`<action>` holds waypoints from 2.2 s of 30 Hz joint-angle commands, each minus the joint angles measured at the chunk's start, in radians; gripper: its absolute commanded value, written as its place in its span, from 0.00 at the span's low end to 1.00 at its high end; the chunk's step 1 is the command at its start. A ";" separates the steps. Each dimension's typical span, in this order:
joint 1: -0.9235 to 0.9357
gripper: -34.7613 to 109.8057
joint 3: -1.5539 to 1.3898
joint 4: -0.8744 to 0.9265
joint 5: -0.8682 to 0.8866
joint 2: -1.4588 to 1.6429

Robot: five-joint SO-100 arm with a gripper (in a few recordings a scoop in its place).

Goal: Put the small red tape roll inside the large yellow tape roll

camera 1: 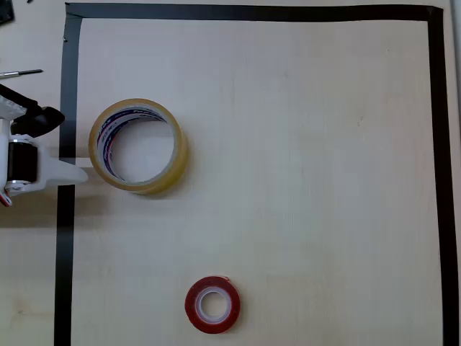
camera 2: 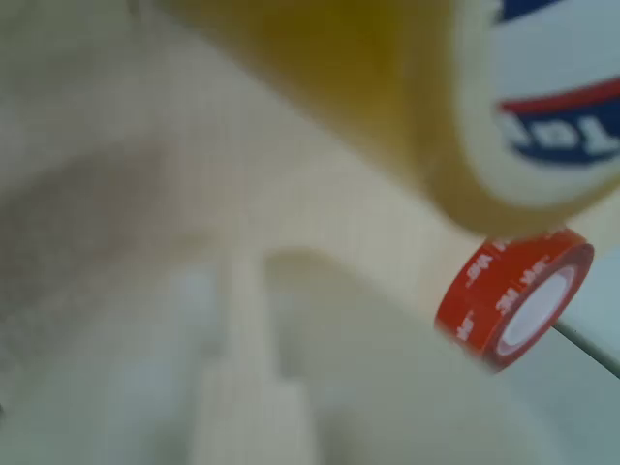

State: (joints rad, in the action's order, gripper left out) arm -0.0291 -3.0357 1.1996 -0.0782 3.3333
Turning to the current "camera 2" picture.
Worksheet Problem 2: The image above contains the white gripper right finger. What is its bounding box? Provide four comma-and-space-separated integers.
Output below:
263, 245, 558, 465

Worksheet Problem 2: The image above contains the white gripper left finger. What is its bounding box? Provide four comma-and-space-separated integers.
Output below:
120, 256, 314, 465

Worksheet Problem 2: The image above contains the small red tape roll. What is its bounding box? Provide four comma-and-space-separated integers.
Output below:
432, 227, 596, 374

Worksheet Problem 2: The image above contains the big yellowish tape roll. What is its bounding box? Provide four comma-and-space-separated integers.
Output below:
144, 0, 620, 238

